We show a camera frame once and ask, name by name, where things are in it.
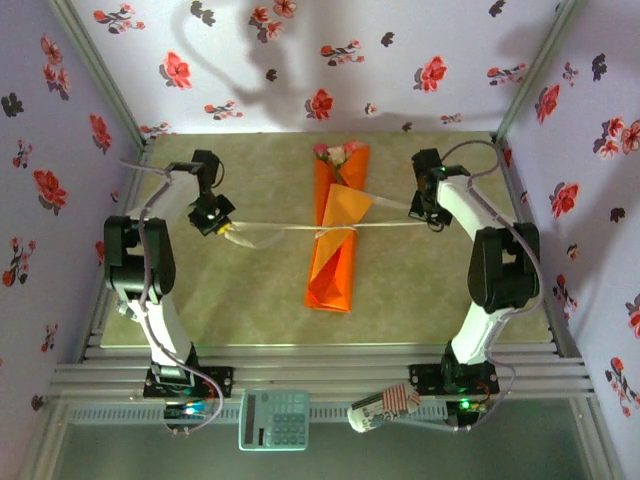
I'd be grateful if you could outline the lilac left arm cable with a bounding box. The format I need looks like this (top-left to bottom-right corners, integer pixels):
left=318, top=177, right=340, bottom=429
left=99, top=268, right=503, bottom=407
left=118, top=157, right=227, bottom=437

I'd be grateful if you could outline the wide aluminium frame beam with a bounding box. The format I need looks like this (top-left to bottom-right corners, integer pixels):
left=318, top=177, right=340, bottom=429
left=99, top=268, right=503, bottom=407
left=49, top=363, right=596, bottom=400

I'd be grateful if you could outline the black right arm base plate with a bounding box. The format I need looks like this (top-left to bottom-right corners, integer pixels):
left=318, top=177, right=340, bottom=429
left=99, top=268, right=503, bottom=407
left=408, top=363, right=500, bottom=396

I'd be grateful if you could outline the narrow aluminium frame beam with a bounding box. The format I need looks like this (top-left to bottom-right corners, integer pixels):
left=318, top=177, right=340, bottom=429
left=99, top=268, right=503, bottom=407
left=82, top=343, right=561, bottom=365

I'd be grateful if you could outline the aluminium frame side rail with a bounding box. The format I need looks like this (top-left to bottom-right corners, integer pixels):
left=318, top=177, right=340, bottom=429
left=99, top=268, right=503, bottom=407
left=492, top=134, right=586, bottom=359
left=74, top=142, right=156, bottom=364

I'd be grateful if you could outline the aluminium frame post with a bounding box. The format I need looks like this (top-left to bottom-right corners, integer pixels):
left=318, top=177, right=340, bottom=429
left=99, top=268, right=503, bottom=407
left=492, top=0, right=589, bottom=146
left=47, top=0, right=154, bottom=151

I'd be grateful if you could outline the aluminium frame leg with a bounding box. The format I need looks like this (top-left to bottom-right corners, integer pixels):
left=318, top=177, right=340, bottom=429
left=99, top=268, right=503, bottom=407
left=569, top=397, right=624, bottom=480
left=19, top=399, right=69, bottom=480

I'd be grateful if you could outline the white and pink rose stem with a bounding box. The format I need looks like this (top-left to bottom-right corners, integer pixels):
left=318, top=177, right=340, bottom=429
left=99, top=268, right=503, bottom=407
left=327, top=141, right=365, bottom=184

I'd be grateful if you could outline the white satin ribbon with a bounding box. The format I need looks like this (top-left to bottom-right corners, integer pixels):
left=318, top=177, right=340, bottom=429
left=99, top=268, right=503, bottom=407
left=222, top=193, right=432, bottom=250

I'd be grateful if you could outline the grey perforated cable tray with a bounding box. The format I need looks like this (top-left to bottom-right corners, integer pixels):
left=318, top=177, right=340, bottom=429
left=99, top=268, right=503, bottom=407
left=67, top=403, right=451, bottom=426

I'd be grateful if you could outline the orange wrapping paper sheet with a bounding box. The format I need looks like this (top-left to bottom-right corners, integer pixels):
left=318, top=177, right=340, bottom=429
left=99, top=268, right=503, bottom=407
left=303, top=144, right=375, bottom=315

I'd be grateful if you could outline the pale green desk calculator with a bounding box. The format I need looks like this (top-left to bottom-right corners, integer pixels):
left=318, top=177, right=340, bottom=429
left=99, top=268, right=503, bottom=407
left=238, top=389, right=310, bottom=452

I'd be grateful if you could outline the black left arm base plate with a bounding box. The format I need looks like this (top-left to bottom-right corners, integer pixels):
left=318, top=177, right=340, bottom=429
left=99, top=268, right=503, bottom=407
left=143, top=366, right=235, bottom=400

